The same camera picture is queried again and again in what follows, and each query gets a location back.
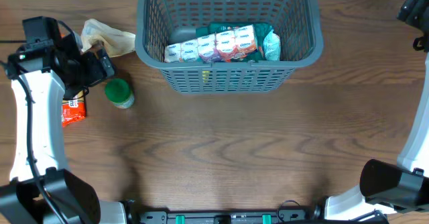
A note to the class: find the green lid jar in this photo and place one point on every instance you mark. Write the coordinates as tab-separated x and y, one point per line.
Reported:
119	93

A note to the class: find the green coffee bag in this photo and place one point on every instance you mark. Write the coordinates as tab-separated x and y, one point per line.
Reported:
261	31

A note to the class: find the beige pouch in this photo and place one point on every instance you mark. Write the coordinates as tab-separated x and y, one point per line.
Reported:
115	42

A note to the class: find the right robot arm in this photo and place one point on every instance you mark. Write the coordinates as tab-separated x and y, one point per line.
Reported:
385	188

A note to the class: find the multipack of small cartons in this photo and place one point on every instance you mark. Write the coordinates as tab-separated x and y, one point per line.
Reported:
226	43

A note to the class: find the light blue tissue pack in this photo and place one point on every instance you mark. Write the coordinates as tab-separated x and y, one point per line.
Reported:
272	47

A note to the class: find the red spaghetti packet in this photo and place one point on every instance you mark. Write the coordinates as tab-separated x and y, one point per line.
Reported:
73	110

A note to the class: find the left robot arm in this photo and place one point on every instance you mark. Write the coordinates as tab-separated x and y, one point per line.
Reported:
46	70

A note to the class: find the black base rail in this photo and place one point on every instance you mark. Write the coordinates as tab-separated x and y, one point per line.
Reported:
284	216

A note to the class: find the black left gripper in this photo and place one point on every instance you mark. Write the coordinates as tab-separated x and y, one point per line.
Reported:
101	64

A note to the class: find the grey plastic basket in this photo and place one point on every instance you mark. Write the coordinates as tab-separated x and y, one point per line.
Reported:
161	23

